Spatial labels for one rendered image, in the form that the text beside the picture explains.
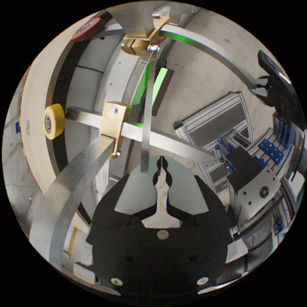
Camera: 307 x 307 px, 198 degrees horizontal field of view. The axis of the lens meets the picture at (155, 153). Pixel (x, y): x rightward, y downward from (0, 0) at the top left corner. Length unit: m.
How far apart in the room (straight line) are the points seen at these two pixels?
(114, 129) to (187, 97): 0.91
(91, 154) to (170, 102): 0.93
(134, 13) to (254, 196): 0.39
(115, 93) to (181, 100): 0.73
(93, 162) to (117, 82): 0.35
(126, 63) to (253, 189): 0.59
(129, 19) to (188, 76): 1.00
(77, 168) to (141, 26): 0.22
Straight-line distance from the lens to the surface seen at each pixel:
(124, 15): 0.16
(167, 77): 0.33
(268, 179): 0.32
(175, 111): 1.04
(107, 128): 0.22
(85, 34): 0.28
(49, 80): 0.30
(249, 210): 0.28
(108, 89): 0.46
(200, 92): 1.11
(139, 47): 0.19
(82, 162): 0.16
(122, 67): 0.46
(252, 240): 0.43
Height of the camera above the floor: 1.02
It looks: 60 degrees down
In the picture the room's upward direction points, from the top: 175 degrees counter-clockwise
